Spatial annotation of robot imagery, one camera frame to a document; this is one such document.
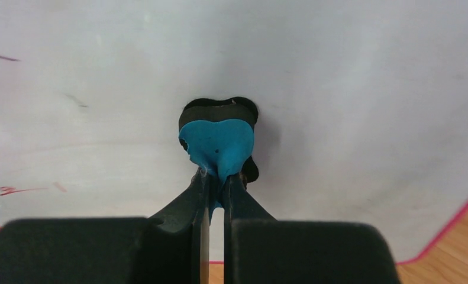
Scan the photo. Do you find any pink framed whiteboard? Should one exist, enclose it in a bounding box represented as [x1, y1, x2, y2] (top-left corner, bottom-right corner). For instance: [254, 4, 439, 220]
[0, 1, 468, 261]

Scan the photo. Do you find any blue black foam eraser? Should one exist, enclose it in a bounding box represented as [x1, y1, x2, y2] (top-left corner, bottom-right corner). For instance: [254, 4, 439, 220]
[178, 96, 259, 212]

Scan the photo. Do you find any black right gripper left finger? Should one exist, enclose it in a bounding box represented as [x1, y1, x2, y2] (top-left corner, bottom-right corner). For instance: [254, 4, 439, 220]
[0, 170, 212, 283]

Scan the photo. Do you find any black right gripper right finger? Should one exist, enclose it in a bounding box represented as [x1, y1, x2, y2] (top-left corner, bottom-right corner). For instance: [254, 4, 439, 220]
[222, 175, 400, 283]

